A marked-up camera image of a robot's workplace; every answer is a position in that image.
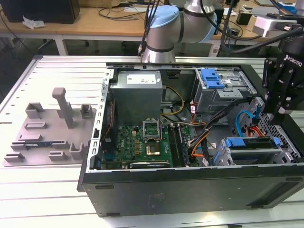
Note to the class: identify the blue cardboard box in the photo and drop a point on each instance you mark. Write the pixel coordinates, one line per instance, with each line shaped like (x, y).
(286, 4)

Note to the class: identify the large black box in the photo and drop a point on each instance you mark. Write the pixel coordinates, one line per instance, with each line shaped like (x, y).
(40, 10)

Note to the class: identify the small black box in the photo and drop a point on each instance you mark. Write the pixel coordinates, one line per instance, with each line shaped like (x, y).
(244, 17)

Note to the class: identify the black graphics card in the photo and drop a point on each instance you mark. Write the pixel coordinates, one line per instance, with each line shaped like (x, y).
(149, 165)

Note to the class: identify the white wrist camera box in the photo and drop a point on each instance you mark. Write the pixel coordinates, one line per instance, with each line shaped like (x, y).
(266, 25)

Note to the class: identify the RAM stick on rack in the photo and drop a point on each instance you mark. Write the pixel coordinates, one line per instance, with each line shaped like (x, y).
(38, 145)

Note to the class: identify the blue installed RAM stick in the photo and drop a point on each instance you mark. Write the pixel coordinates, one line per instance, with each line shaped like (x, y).
(183, 145)

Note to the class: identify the grey flat box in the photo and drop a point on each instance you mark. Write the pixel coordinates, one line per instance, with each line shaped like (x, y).
(263, 11)

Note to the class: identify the wooden desk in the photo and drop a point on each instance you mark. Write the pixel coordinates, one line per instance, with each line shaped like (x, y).
(95, 23)

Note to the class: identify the grey metal drive cage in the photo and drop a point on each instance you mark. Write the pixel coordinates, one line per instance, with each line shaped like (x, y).
(213, 99)

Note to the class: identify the crumpled white plastic bag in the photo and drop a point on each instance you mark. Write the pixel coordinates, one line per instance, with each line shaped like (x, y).
(33, 23)

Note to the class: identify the grey metal disk bay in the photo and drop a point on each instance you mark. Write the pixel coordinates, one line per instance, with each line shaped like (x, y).
(288, 155)

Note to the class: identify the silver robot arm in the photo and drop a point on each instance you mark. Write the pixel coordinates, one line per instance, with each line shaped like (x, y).
(164, 35)

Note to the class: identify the hard disk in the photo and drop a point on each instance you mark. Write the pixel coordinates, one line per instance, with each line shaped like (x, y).
(256, 142)

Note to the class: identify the black case fan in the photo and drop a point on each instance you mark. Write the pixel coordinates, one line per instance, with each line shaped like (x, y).
(111, 123)

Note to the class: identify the blue plastic drive latch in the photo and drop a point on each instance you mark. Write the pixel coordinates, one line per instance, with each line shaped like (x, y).
(210, 79)

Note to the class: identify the CPU socket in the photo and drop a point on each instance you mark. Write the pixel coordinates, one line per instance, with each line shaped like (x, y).
(152, 150)

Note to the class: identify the grey power supply unit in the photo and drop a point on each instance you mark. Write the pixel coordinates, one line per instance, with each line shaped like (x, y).
(135, 99)

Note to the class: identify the black open PC case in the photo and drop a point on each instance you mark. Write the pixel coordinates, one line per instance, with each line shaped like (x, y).
(166, 190)

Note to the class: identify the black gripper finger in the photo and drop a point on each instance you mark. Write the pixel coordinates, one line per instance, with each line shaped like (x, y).
(270, 78)
(288, 88)

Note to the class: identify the green motherboard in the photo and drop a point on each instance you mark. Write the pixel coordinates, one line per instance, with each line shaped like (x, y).
(128, 142)

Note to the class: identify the grey parts rack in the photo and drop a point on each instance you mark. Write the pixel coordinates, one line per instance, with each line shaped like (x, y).
(47, 133)

